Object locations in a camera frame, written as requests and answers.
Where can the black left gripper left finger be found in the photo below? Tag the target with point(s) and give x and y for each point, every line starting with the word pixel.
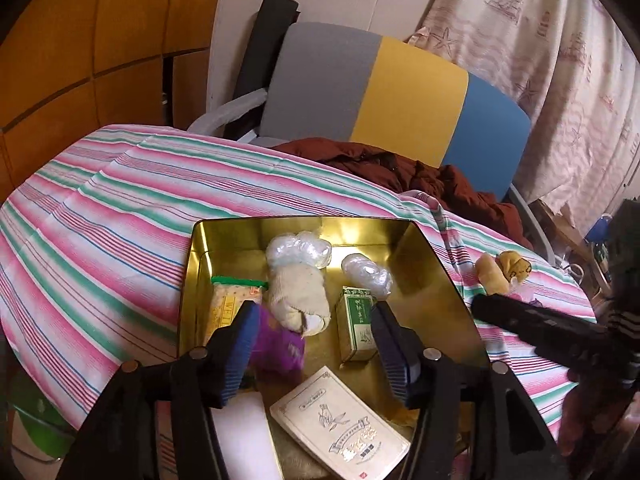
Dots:
pixel 206 379

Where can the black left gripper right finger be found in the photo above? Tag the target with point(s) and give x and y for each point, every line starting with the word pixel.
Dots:
pixel 427 380

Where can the purple snack packet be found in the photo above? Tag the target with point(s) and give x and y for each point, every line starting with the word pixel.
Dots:
pixel 276 350

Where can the green white small box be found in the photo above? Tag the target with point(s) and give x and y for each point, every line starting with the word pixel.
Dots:
pixel 353 319

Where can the beige sock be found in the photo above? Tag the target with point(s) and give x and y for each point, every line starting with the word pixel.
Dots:
pixel 297 299

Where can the small white plastic bundle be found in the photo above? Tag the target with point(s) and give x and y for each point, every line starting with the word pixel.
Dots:
pixel 365 273

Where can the clear plastic bag bundle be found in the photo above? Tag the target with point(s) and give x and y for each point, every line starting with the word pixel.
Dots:
pixel 304 248

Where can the white booklet with drawing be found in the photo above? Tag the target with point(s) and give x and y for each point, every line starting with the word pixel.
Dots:
pixel 338 429

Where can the tan bread plush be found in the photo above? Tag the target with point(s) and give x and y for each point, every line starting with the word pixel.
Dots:
pixel 491 276

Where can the yellow spotted plush toy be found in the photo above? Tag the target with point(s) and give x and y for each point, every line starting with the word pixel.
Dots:
pixel 514 266

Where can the gold metal tin tray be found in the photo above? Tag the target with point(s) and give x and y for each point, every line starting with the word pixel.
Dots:
pixel 423 298

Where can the striped pink green tablecloth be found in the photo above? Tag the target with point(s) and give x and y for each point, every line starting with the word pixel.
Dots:
pixel 94 244

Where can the dark red cloth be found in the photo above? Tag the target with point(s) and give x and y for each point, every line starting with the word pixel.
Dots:
pixel 401 174

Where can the grey yellow blue chair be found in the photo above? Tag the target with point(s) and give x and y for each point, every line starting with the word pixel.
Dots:
pixel 346 84

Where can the pink patterned curtain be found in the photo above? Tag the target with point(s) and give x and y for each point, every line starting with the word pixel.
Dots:
pixel 569 67

